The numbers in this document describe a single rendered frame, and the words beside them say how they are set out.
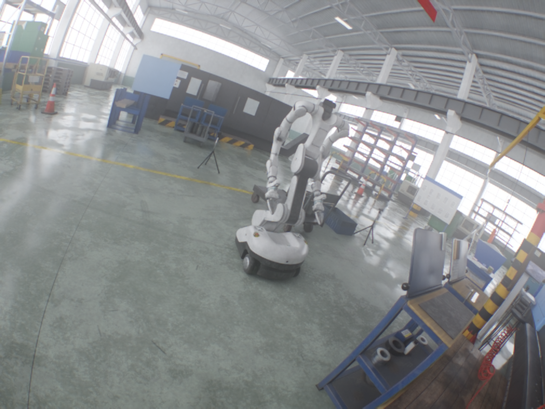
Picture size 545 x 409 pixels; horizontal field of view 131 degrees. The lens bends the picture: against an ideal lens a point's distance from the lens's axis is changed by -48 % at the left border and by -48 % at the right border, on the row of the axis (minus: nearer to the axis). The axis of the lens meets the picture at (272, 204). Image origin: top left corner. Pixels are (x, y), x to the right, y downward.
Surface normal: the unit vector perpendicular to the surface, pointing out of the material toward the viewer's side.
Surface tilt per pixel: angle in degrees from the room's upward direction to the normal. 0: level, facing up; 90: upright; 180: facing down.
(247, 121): 87
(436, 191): 90
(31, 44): 90
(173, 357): 0
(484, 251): 93
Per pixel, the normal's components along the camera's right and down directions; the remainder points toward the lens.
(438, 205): -0.78, -0.11
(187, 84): 0.41, 0.40
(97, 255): 0.37, -0.87
